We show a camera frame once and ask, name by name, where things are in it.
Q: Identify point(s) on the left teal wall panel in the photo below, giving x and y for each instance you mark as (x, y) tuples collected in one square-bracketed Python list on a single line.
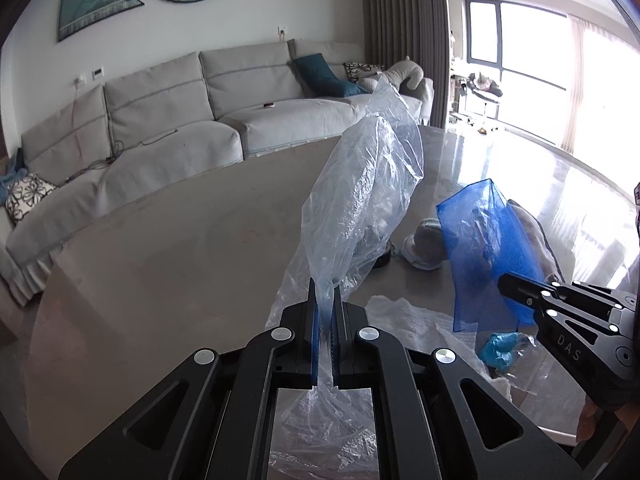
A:
[(97, 2)]

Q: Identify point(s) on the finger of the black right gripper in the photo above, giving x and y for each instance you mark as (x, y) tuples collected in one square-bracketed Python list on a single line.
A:
[(594, 300), (569, 335)]

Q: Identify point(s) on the grey sectional sofa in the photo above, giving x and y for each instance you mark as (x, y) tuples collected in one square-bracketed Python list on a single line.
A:
[(137, 134)]

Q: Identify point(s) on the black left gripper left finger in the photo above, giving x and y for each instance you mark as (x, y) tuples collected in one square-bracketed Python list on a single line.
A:
[(212, 416)]

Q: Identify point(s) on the black white patterned pillow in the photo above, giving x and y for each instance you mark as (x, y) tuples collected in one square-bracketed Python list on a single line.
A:
[(356, 71)]

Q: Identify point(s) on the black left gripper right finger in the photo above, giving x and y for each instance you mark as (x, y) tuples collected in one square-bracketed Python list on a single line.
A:
[(434, 416)]

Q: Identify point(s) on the flower pattern cushion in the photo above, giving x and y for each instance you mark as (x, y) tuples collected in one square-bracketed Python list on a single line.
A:
[(24, 194)]

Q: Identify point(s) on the blue mesh drawstring bag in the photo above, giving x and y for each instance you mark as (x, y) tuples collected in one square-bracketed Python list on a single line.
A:
[(484, 239)]

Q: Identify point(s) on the grey sock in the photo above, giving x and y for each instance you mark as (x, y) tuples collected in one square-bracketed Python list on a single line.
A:
[(425, 248)]

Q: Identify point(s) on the zip bag with blue gloves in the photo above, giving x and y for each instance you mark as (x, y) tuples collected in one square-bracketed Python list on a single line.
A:
[(502, 350)]

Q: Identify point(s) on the grey brown curtain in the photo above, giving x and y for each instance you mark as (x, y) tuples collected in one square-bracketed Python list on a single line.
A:
[(416, 29)]

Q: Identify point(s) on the clear plastic bag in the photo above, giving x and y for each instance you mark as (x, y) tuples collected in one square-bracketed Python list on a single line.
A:
[(361, 195)]

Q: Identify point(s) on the teal throw pillow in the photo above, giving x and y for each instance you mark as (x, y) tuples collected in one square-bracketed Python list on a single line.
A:
[(320, 79)]

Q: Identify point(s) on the white plush toy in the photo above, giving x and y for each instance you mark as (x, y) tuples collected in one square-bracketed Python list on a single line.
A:
[(403, 72)]

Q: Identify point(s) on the black tape roll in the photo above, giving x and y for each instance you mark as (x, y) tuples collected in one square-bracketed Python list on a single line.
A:
[(383, 260)]

